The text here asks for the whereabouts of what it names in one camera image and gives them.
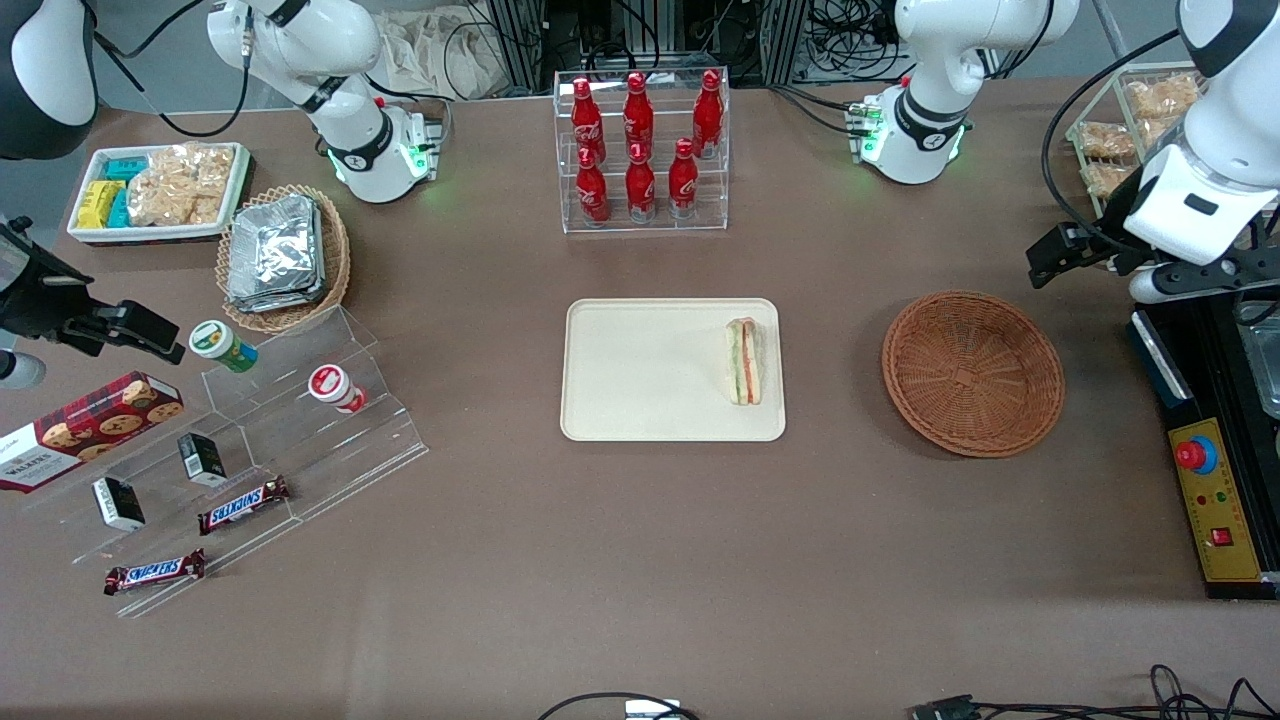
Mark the grey metal container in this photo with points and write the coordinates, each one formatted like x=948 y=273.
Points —
x=1265 y=360

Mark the red emergency stop button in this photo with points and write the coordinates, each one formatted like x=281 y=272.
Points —
x=1195 y=455

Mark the cream plastic tray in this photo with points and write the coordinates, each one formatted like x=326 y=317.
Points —
x=650 y=370

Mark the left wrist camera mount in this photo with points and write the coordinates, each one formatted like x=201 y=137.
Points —
x=1165 y=283

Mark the red tartan cookie box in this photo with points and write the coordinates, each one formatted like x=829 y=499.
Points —
x=90 y=425

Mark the beige cloth bag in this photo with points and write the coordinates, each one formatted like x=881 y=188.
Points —
x=440 y=55

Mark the triangle sandwich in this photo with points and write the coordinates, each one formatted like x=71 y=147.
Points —
x=745 y=362

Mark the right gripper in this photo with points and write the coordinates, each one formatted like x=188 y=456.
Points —
x=38 y=300

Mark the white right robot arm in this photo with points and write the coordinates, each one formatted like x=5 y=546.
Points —
x=340 y=60

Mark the red cola bottle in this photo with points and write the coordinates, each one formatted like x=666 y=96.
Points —
x=683 y=185
x=586 y=120
x=708 y=115
x=638 y=112
x=593 y=195
x=641 y=190

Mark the Snickers chocolate bar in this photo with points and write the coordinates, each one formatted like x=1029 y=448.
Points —
x=155 y=572
x=243 y=505

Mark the teal snack packet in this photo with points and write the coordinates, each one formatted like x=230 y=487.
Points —
x=119 y=210
x=127 y=167

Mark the wrapped fried snack pack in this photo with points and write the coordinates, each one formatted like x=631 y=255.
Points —
x=1160 y=97
x=1160 y=133
x=1103 y=140
x=1105 y=180

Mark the green lid snack cup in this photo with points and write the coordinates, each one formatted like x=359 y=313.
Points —
x=220 y=345

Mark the black control box yellow panel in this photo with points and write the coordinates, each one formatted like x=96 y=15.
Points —
x=1200 y=370

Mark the stack of silver foil packs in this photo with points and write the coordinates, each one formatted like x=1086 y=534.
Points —
x=275 y=255

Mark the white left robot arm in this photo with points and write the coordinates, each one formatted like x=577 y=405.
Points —
x=1215 y=150

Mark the yellow snack packet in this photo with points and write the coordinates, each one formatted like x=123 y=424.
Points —
x=97 y=203

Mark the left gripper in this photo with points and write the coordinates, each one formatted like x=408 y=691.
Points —
x=1107 y=247

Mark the round brown wicker basket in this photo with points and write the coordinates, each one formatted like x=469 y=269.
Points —
x=972 y=375

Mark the small black box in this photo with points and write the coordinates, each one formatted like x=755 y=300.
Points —
x=118 y=504
x=203 y=460

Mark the white rectangular snack bin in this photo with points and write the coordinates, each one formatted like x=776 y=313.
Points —
x=85 y=232

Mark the clear acrylic stepped display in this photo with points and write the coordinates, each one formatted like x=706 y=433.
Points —
x=330 y=450

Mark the oval light wicker basket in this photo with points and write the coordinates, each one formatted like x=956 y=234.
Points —
x=335 y=250

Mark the red lid snack cup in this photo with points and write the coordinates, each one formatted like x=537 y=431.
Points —
x=335 y=388

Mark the clear acrylic bottle rack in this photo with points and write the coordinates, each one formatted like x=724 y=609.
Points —
x=650 y=228

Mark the clear bag of crackers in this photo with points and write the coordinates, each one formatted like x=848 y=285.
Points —
x=180 y=185

